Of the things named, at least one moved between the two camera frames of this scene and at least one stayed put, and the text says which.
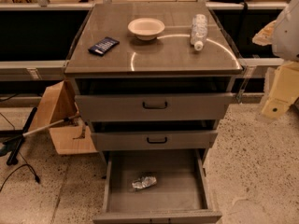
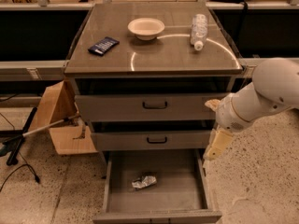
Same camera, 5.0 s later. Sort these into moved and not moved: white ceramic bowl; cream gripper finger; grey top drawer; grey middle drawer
Moved: cream gripper finger
Not moved: grey middle drawer; grey top drawer; white ceramic bowl
